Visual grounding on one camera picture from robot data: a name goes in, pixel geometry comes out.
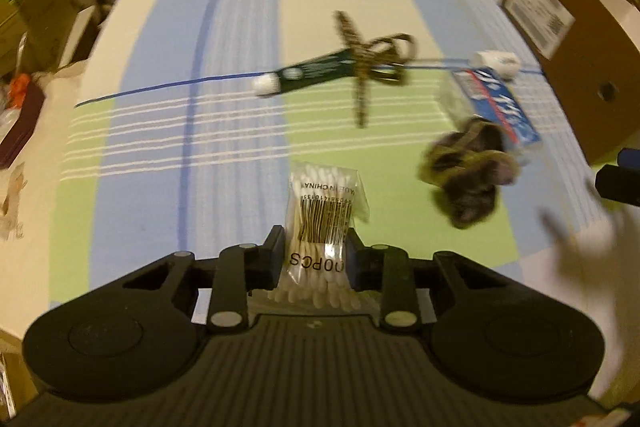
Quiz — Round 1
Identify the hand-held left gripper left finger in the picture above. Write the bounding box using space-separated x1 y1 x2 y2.
120 225 286 334

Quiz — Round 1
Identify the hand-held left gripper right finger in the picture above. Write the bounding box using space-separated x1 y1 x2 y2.
346 227 506 334

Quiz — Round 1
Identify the cotton swab bag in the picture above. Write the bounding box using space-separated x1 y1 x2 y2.
267 162 371 310

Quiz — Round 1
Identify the brown cardboard box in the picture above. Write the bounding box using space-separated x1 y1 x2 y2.
501 0 640 166

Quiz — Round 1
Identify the small white tube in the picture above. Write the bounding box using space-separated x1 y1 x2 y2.
474 50 521 80

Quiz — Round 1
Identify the leopard print hair clip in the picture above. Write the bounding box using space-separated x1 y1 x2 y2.
334 10 416 129

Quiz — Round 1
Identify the desktop with checkered tablecloth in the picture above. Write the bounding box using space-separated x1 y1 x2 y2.
47 0 640 323

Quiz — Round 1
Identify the dark furry scrunchie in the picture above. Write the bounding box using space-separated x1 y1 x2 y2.
419 117 523 229

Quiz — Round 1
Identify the blue pocket tissue packet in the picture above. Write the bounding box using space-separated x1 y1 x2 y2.
439 66 543 152

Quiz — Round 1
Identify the dark green tube white cap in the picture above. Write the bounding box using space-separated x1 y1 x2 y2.
252 48 358 98

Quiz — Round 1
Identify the cream cloth covered table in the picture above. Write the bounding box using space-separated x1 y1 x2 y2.
0 57 111 343

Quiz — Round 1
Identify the clear acrylic ornament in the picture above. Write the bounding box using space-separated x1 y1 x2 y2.
0 162 28 240

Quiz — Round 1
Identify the brown hexagonal box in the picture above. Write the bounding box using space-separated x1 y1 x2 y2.
0 77 48 170

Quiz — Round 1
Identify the white stool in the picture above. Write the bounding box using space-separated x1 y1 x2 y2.
60 4 113 72

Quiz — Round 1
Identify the orange ornament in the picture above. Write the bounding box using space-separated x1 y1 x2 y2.
11 74 33 105

